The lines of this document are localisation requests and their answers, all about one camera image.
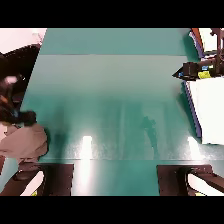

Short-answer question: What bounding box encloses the beige garment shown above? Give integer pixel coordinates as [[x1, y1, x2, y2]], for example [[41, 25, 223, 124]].
[[0, 122, 50, 165]]

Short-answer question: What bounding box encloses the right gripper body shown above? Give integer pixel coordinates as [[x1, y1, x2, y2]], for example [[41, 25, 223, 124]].
[[172, 61, 201, 81]]

